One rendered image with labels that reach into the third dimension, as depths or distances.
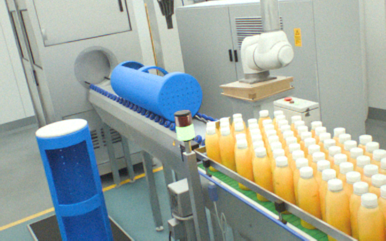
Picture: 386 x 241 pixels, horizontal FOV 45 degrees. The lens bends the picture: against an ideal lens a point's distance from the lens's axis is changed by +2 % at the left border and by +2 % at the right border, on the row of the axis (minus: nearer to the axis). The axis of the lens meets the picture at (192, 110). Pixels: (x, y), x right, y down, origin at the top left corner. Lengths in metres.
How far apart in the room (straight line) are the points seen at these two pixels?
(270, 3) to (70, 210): 1.59
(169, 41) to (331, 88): 4.47
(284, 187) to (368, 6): 3.57
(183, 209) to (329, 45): 2.22
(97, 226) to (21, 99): 4.36
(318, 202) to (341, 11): 2.57
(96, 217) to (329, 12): 2.32
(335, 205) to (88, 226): 1.96
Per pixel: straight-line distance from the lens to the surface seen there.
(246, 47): 2.75
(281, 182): 1.57
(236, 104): 2.84
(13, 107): 7.16
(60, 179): 2.88
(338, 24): 3.88
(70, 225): 3.00
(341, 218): 1.42
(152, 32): 3.57
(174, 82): 2.54
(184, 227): 2.07
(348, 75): 4.02
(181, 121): 1.63
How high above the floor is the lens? 1.71
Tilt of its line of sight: 16 degrees down
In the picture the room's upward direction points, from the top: 9 degrees counter-clockwise
